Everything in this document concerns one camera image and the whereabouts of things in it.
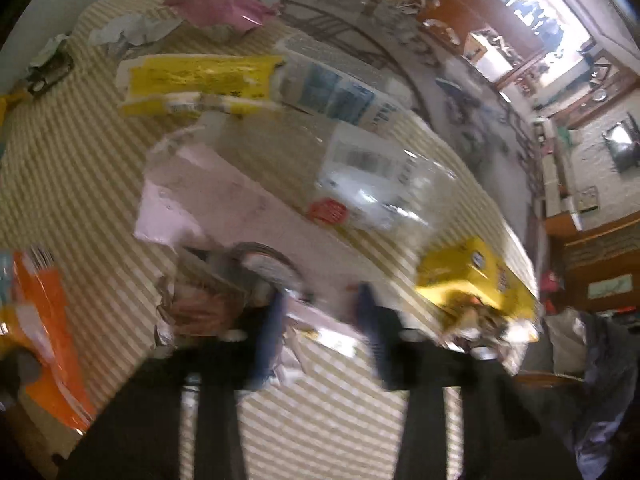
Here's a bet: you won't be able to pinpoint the wooden cabinet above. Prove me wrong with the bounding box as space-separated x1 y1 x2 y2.
415 0 551 86

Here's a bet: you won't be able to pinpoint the pink foil wrapper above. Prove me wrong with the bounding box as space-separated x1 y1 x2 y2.
155 250 251 346

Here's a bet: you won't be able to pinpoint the pink plastic bag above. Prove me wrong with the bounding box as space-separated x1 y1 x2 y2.
162 0 278 31

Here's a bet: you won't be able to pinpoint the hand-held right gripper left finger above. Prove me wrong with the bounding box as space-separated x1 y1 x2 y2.
60 290 296 480

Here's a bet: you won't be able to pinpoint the clear plastic bag with label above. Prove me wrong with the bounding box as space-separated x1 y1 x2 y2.
305 120 461 233
132 125 426 331

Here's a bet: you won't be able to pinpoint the grey paper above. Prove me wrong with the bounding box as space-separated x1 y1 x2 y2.
90 12 183 53

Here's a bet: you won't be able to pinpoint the yellow checked tablecloth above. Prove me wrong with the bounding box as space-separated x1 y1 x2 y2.
0 0 541 480

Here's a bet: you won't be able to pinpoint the orange snack packet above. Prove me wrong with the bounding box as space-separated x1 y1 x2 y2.
0 245 98 433

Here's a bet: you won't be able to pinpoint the blue and white milk carton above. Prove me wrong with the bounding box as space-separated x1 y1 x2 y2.
272 32 416 128

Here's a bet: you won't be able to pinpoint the round grey lid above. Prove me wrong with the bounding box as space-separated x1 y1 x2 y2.
225 242 311 306

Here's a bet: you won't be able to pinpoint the yellow cardboard box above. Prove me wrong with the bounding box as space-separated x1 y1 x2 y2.
415 237 541 326

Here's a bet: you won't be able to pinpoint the yellow and white carton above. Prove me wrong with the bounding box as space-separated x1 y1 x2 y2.
115 54 288 118

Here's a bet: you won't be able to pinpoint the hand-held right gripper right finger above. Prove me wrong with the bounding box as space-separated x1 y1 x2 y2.
350 284 571 480

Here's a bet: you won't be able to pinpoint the dark cloth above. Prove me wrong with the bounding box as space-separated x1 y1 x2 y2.
545 307 640 471

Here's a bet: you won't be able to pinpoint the crumpled wrappers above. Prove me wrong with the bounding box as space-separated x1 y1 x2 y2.
440 305 541 376

